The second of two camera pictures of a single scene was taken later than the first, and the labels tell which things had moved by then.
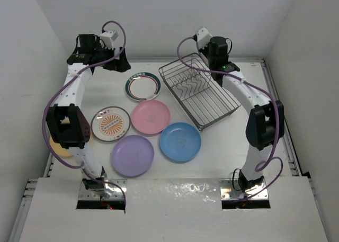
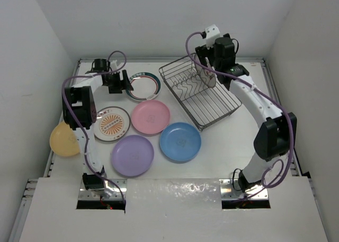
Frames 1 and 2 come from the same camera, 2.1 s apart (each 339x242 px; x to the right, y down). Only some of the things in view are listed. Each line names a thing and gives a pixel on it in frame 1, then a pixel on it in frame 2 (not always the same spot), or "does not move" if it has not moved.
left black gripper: (119, 64) to (124, 83)
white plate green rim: (143, 86) does not move
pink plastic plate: (150, 117) does not move
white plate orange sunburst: (110, 124) does not move
